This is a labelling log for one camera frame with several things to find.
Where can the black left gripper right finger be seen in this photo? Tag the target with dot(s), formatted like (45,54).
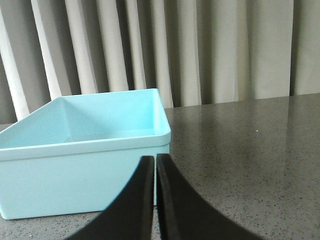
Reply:
(184,215)

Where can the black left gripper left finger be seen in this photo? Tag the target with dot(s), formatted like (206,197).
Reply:
(130,215)

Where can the light blue plastic box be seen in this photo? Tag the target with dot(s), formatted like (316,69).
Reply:
(76,153)

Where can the grey pleated curtain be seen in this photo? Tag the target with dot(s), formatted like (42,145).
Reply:
(194,52)

